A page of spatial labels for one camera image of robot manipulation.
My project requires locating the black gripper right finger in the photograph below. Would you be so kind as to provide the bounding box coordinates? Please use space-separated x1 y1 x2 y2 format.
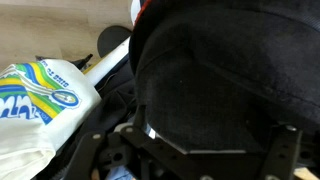
256 123 320 180

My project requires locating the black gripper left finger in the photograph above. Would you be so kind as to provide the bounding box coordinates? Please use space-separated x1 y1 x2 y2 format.
63 125 191 180

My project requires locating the black felt hat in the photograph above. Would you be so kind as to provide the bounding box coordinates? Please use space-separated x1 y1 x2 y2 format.
128 0 320 156

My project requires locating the white coat stand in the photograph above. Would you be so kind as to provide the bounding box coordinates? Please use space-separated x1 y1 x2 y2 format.
83 36 132 87

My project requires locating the white printed tote bag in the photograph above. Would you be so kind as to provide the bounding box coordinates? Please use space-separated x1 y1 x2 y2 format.
0 58 103 180

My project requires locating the dark round floor disc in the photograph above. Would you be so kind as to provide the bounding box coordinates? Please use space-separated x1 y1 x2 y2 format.
97 25 133 58

